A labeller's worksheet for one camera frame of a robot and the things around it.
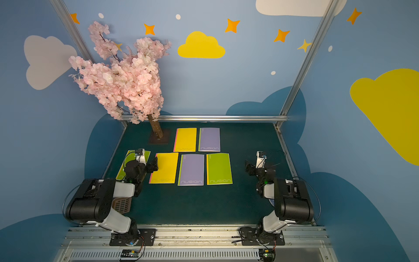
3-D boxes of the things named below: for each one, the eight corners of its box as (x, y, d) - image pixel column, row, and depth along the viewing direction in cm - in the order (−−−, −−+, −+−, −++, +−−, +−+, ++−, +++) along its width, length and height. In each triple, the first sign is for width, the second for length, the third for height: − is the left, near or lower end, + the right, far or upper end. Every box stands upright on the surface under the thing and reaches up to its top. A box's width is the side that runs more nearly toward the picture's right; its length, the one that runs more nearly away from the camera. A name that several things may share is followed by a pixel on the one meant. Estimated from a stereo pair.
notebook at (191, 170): (178, 185, 94) (177, 183, 92) (182, 156, 107) (181, 154, 105) (203, 185, 95) (203, 183, 92) (204, 156, 107) (204, 154, 105)
